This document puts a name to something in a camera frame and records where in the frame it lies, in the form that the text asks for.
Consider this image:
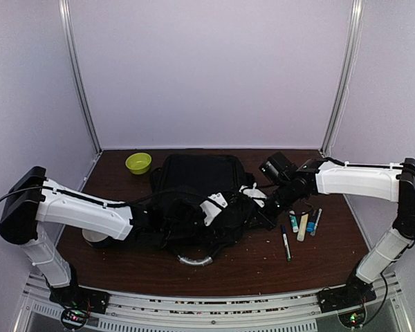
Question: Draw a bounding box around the black white pen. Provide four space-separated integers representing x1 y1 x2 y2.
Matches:
311 208 322 237

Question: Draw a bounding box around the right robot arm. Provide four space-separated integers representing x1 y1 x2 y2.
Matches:
259 152 415 306

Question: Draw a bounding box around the aluminium frame post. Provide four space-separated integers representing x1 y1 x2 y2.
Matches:
320 0 364 156
58 0 102 154

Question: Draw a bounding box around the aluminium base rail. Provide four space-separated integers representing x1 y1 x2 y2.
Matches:
12 271 414 332

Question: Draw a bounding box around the left aluminium frame post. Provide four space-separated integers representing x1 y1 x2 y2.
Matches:
58 0 102 154

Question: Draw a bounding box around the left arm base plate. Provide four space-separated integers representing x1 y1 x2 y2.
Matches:
49 286 110 314

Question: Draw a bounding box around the right round circuit board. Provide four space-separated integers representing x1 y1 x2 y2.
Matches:
338 306 367 329

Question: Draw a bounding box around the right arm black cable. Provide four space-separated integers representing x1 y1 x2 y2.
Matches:
361 234 415 312

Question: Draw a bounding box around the black student backpack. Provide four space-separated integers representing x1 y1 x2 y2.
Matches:
134 154 260 267

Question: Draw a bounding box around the blue black marker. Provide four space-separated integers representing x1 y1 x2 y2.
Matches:
306 210 318 233

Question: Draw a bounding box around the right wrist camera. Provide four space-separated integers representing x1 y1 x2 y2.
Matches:
239 183 267 208

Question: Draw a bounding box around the cream yellow highlighter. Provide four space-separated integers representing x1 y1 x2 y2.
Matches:
297 214 308 242

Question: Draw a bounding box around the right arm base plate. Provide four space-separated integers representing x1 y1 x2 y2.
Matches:
317 285 377 313

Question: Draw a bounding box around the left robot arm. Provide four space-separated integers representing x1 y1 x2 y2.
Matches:
0 166 163 307

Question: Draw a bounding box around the black green marker pen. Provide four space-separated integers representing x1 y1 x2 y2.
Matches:
280 225 291 262

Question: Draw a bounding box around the left round circuit board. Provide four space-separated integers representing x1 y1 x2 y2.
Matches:
60 308 90 330

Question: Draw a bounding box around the right aluminium frame post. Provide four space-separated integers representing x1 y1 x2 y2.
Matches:
320 0 364 156

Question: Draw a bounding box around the green plastic bowl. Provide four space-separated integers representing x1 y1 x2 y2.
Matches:
125 152 152 175

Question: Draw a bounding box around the round circuit board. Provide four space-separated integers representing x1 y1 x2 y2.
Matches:
60 308 90 330
338 306 367 329

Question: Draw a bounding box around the white green glue stick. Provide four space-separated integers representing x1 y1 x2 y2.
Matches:
288 210 299 233

